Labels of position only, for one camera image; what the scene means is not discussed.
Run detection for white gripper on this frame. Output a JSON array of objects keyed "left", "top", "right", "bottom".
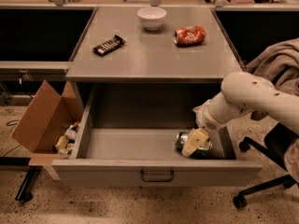
[{"left": 182, "top": 103, "right": 225, "bottom": 157}]

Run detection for green crushed soda can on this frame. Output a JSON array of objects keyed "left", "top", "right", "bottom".
[{"left": 175, "top": 132, "right": 212, "bottom": 159}]

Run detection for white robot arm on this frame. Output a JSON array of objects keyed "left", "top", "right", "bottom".
[{"left": 182, "top": 72, "right": 299, "bottom": 157}]

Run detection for grey open top drawer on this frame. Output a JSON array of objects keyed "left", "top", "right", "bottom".
[{"left": 52, "top": 83, "right": 262, "bottom": 187}]

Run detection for orange crushed soda can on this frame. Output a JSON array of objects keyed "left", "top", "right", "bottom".
[{"left": 173, "top": 25, "right": 206, "bottom": 46}]

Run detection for black office chair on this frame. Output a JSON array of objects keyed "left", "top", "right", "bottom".
[{"left": 233, "top": 123, "right": 298, "bottom": 209}]

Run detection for grey cabinet counter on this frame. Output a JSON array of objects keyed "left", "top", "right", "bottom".
[{"left": 66, "top": 6, "right": 241, "bottom": 83}]

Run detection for white ceramic bowl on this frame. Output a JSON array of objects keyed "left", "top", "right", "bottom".
[{"left": 137, "top": 7, "right": 166, "bottom": 31}]

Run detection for black snack bar wrapper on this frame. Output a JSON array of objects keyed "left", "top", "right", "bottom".
[{"left": 93, "top": 35, "right": 126, "bottom": 57}]

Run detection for trash items in box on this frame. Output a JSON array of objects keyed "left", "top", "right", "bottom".
[{"left": 54, "top": 121, "right": 79, "bottom": 155}]

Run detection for brown cardboard box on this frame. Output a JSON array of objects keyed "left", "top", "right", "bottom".
[{"left": 10, "top": 79, "right": 84, "bottom": 167}]

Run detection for black metal floor stand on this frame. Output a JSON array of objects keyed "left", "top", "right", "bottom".
[{"left": 0, "top": 157, "right": 41, "bottom": 203}]

